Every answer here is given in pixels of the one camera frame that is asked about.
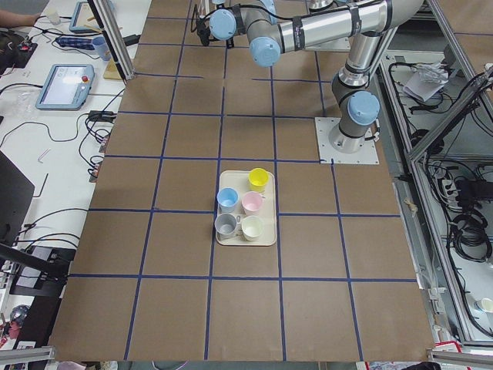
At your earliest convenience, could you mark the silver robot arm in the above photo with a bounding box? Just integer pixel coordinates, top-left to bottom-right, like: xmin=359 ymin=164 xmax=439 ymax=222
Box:
xmin=191 ymin=0 xmax=422 ymax=154

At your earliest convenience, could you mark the yellow plastic cup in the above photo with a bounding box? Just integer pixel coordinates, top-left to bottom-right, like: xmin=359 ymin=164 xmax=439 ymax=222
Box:
xmin=248 ymin=167 xmax=269 ymax=193

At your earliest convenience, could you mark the pink plastic cup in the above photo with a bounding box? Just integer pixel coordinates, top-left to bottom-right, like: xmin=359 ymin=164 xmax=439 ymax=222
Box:
xmin=241 ymin=191 xmax=263 ymax=215

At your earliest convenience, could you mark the blue plastic cup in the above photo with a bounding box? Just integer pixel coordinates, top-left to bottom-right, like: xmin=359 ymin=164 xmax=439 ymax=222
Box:
xmin=216 ymin=187 xmax=239 ymax=213

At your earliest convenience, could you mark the cream plastic cup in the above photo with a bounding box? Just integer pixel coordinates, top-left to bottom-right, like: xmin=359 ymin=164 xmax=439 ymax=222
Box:
xmin=241 ymin=215 xmax=264 ymax=241

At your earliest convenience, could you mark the grey plastic cup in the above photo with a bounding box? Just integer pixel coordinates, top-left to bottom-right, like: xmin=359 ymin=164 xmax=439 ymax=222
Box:
xmin=214 ymin=214 xmax=237 ymax=237

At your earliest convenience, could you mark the blue cup on desk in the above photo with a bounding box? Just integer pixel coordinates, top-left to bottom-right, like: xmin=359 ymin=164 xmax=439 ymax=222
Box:
xmin=92 ymin=35 xmax=111 ymax=62

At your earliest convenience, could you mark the beige plastic tray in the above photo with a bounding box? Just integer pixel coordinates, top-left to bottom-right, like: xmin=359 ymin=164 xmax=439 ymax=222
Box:
xmin=215 ymin=168 xmax=277 ymax=247

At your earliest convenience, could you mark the wooden mug tree stand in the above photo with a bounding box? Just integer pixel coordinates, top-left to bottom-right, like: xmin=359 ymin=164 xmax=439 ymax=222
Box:
xmin=87 ymin=16 xmax=136 ymax=83

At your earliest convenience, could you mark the black power adapter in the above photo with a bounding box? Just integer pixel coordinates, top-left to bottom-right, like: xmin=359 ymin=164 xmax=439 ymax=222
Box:
xmin=123 ymin=34 xmax=141 ymax=46

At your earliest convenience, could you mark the near blue teach pendant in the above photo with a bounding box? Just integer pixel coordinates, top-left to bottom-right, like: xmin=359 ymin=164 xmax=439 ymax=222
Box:
xmin=35 ymin=64 xmax=95 ymax=111

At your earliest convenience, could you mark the blue teach pendant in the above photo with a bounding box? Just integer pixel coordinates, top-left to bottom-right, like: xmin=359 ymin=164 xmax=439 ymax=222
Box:
xmin=35 ymin=64 xmax=95 ymax=111
xmin=69 ymin=1 xmax=100 ymax=34

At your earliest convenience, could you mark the blue plaid pencil case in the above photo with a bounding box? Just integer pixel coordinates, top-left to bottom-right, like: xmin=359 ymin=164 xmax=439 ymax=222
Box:
xmin=55 ymin=36 xmax=95 ymax=50

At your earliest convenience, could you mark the far blue teach pendant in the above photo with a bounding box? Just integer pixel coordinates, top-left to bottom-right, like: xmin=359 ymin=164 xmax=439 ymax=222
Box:
xmin=69 ymin=1 xmax=100 ymax=34

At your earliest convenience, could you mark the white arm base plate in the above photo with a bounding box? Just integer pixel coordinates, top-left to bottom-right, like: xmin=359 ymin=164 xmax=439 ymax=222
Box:
xmin=314 ymin=117 xmax=380 ymax=165

